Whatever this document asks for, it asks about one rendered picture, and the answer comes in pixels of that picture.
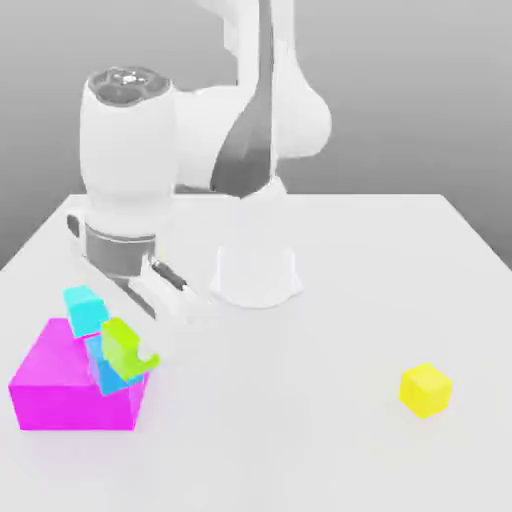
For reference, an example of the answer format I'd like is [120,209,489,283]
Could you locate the small cyan cube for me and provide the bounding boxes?
[62,284,111,340]

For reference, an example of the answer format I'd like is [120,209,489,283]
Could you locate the small blue cube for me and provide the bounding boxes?
[85,334,150,398]

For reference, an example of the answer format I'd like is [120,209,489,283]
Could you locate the small lime green cube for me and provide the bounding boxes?
[100,316,162,382]

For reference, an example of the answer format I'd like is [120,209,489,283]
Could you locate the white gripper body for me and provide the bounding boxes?
[65,211,162,322]

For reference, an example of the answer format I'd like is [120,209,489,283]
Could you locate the small yellow cube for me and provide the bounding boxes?
[398,361,454,420]

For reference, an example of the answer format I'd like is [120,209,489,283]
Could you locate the large magenta box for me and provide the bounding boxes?
[7,317,152,433]

